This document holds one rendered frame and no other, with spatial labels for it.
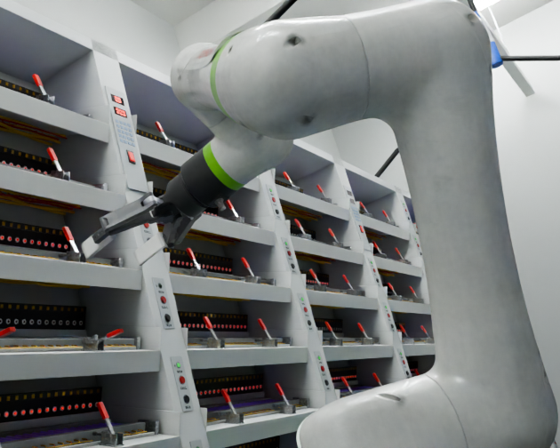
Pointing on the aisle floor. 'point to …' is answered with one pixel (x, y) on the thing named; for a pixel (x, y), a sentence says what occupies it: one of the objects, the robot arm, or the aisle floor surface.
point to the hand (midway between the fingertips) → (116, 252)
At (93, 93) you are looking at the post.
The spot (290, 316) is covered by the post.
